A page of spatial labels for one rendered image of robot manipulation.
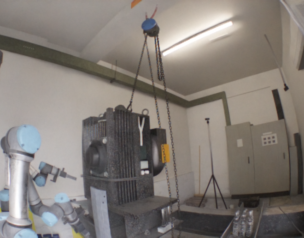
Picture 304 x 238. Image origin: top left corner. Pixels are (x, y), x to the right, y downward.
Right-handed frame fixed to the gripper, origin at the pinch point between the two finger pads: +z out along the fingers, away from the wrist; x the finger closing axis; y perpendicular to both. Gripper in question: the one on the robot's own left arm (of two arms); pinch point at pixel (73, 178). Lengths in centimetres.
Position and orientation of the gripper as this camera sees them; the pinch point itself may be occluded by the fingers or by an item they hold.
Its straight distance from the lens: 144.6
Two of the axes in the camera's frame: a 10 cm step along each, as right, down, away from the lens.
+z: 7.2, 4.4, 5.4
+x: -6.7, 2.5, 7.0
